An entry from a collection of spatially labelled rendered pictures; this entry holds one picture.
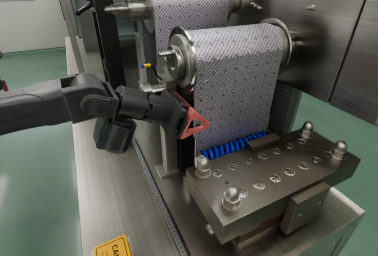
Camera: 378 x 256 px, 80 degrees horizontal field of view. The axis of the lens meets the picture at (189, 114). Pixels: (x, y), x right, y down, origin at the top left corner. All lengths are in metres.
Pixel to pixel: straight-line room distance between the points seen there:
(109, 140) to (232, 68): 0.30
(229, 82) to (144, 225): 0.40
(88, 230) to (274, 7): 0.76
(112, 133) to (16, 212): 1.71
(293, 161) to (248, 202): 0.18
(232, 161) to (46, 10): 5.67
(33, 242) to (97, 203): 1.22
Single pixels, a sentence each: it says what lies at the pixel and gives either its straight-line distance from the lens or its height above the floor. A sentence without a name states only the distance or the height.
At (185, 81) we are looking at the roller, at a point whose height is 1.22.
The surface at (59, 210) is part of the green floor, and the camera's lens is 1.97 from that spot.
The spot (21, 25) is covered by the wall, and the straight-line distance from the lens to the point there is 6.08.
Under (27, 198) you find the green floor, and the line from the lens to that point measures 2.17.
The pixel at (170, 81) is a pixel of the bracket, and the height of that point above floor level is 1.20.
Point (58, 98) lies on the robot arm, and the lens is 0.39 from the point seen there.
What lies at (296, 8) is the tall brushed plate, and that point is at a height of 1.34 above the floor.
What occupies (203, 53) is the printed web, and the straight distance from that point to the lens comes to 0.47.
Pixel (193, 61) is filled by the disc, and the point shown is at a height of 1.27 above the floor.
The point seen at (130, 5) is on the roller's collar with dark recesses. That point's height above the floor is 1.35.
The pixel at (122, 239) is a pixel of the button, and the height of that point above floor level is 0.92.
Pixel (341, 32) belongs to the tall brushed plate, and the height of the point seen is 1.31.
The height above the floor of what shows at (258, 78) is 1.20.
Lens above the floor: 1.41
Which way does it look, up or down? 31 degrees down
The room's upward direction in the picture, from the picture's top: straight up
